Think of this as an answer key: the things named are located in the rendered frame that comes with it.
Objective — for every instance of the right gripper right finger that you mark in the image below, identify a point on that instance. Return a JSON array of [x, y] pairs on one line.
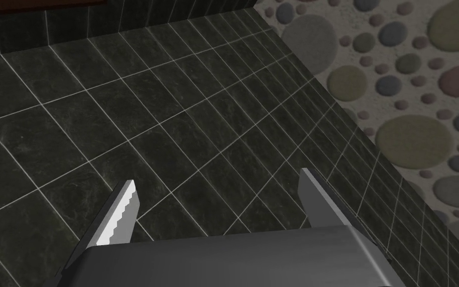
[[321, 205]]

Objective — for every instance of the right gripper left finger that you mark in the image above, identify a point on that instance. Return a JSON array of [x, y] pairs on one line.
[[118, 217]]

